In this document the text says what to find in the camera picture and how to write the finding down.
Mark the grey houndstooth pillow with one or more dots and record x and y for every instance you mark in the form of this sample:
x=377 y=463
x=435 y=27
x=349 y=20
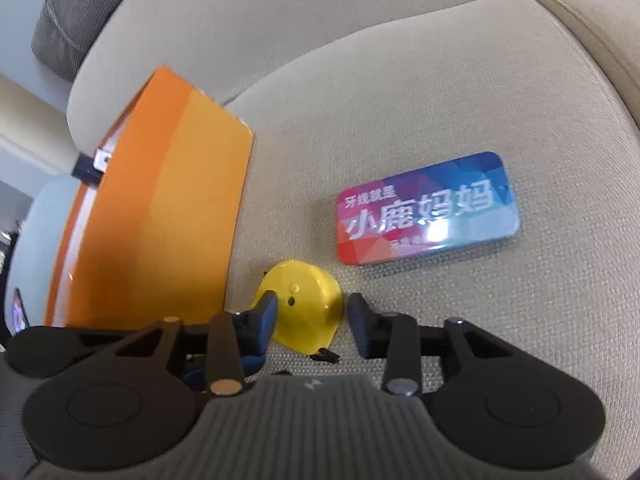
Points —
x=80 y=15

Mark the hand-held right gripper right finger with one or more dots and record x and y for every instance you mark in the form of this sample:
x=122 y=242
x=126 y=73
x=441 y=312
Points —
x=360 y=327

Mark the light blue pillow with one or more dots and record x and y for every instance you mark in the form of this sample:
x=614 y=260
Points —
x=45 y=240

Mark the orange cardboard box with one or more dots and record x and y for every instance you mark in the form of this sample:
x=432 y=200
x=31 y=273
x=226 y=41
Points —
x=165 y=200

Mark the red printed packet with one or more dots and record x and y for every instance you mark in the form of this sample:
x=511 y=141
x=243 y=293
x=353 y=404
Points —
x=19 y=310

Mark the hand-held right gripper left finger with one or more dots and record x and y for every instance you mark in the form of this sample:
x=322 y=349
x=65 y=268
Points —
x=262 y=317

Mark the colourful flat tin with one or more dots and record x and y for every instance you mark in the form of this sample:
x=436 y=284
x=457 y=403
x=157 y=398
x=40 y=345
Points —
x=430 y=207

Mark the yellow case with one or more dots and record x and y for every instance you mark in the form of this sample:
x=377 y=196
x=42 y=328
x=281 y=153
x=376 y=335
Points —
x=305 y=305

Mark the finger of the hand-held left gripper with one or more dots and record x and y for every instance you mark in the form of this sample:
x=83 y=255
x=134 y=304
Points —
x=252 y=362

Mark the dark shampoo bottle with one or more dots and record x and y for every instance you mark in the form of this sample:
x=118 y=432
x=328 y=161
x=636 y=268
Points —
x=87 y=170

